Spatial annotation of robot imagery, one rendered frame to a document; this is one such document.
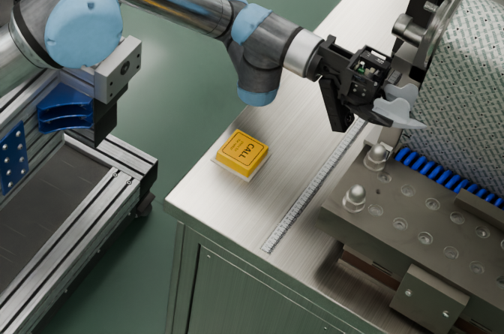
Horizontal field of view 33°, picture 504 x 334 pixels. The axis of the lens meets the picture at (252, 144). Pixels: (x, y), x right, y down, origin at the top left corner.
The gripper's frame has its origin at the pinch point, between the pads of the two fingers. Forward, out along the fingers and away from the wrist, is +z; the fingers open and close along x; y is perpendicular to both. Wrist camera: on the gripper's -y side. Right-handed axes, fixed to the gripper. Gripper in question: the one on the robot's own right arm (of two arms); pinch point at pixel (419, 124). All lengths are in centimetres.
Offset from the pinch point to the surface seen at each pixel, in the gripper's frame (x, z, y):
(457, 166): -0.2, 8.6, -4.2
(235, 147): -10.5, -27.1, -16.6
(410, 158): -3.1, 1.3, -5.0
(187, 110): 61, -80, -109
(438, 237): -13.9, 11.6, -6.0
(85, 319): -17, -59, -109
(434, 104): -0.3, 1.0, 5.9
